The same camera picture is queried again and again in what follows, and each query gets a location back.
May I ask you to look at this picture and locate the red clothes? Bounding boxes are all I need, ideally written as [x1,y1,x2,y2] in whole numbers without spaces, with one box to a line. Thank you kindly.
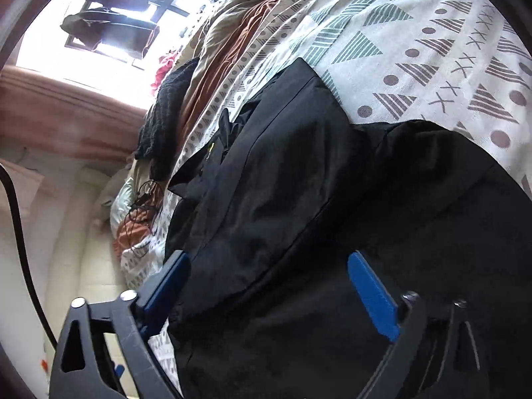
[152,52,177,92]

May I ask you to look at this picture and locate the grey plush toy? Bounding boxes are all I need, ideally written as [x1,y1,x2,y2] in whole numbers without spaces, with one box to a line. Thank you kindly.
[93,175,125,225]

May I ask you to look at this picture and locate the bed with patterned sheet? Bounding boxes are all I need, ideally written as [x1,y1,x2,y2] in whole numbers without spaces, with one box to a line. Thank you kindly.
[110,0,532,389]

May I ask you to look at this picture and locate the tangled black cables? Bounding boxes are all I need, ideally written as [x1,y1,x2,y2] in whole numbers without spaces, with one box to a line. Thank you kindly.
[125,179,167,254]

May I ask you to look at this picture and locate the pink curtain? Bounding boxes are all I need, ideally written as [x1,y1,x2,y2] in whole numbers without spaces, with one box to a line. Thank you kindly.
[0,66,146,163]

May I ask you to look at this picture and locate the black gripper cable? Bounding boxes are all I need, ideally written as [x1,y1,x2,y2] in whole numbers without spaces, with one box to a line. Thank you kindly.
[0,162,59,350]

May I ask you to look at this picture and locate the black jacket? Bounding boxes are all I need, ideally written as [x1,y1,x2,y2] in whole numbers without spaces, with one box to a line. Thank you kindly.
[164,56,532,399]

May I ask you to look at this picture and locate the brown and beige duvet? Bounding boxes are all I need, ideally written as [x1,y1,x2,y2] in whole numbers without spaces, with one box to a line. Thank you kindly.
[110,0,329,267]

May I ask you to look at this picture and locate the pale green pillow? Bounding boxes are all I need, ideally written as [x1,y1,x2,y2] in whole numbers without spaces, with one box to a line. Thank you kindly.
[110,177,138,225]

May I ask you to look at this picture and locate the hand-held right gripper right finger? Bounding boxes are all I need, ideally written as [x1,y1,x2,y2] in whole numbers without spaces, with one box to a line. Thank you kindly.
[347,250,491,399]

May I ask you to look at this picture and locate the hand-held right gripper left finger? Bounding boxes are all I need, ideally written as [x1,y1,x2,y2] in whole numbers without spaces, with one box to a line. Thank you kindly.
[49,250,192,399]

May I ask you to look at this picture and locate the cream leather headboard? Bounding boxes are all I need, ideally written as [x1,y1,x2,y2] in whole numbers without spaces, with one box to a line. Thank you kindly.
[0,145,138,399]

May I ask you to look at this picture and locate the black knit sweater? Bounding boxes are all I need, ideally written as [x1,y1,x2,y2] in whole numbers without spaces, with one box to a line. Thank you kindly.
[135,56,200,177]

